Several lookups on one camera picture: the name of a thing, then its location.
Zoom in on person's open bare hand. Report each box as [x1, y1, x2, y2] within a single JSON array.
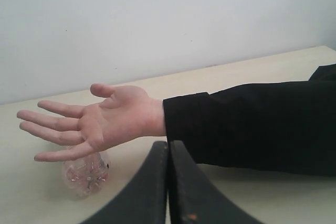
[[17, 83, 166, 162]]

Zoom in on black sleeved forearm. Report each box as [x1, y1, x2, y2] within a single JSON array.
[[163, 65, 335, 176]]

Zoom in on pink peach label bottle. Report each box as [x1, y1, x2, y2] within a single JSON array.
[[62, 151, 111, 197]]

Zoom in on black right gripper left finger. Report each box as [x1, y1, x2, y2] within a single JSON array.
[[83, 141, 168, 224]]

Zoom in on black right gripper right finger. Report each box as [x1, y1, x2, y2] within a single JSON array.
[[169, 141, 260, 224]]

